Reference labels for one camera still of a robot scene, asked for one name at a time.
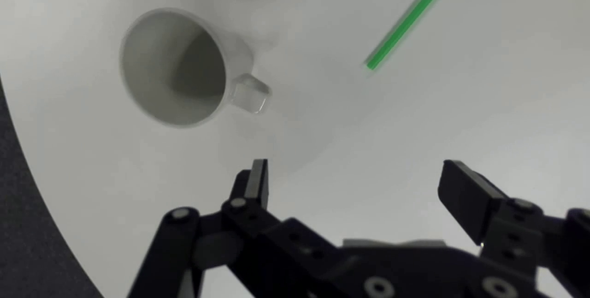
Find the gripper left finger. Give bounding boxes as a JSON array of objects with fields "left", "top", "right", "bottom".
[{"left": 127, "top": 159, "right": 355, "bottom": 298}]

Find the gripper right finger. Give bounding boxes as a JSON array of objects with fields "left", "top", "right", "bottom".
[{"left": 437, "top": 160, "right": 590, "bottom": 298}]

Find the white ceramic mug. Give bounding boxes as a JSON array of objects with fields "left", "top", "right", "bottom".
[{"left": 119, "top": 7, "right": 272, "bottom": 129}]

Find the green straw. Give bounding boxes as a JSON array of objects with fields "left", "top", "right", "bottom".
[{"left": 364, "top": 0, "right": 463, "bottom": 72}]

